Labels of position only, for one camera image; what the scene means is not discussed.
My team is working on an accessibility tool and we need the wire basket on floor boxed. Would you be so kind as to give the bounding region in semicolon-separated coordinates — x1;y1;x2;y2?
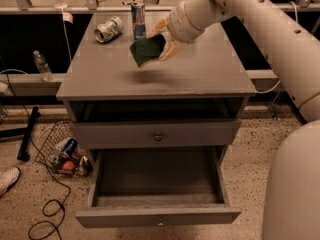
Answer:
36;121;92;176

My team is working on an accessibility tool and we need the white shoe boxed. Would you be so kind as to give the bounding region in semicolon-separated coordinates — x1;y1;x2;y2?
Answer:
0;167;21;196

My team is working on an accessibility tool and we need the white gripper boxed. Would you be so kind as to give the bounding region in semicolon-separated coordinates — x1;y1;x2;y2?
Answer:
149;1;206;61

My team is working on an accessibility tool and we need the white cable right side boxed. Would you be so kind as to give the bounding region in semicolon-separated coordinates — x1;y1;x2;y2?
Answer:
255;1;300;95

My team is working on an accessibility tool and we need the white cable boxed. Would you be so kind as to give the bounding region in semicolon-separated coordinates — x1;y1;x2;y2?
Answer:
255;1;300;95
49;0;75;62

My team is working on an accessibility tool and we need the grey wooden drawer cabinet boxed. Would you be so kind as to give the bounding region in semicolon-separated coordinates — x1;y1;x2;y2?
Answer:
55;9;258;150

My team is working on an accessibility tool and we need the closed grey upper drawer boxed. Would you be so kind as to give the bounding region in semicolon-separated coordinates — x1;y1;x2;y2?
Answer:
71;119;241;150

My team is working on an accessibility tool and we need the clear plastic water bottle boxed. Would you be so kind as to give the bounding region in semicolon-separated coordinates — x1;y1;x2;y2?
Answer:
33;50;53;82

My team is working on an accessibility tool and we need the round metal drawer knob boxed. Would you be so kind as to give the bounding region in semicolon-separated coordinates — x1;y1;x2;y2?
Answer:
154;132;163;141

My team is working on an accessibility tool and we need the orange ball in basket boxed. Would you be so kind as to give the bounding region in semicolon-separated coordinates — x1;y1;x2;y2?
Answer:
62;161;75;171

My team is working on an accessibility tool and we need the blue can in basket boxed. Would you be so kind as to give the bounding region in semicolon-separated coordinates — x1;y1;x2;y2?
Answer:
60;138;78;158

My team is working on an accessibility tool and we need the black cable on floor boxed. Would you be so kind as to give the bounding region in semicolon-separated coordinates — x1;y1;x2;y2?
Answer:
0;71;72;240

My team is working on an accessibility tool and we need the crushed green white can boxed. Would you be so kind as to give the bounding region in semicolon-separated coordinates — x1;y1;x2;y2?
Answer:
94;16;124;43

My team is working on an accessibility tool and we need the upright blue silver can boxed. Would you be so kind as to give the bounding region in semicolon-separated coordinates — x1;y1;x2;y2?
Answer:
131;2;146;40

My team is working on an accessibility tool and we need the open grey bottom drawer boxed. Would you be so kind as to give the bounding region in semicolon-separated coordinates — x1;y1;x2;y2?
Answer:
76;147;241;228

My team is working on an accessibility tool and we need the black bar on floor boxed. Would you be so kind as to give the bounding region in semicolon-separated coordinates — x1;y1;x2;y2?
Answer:
17;106;40;162

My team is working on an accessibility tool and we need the green yellow sponge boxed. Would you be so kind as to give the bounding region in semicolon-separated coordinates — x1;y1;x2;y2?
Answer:
130;34;166;68

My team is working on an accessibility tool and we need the white cable left side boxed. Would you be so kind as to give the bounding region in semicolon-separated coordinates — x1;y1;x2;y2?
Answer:
49;0;75;62

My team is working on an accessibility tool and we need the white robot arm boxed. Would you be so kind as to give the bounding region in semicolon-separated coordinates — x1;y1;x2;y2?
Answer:
151;0;320;240

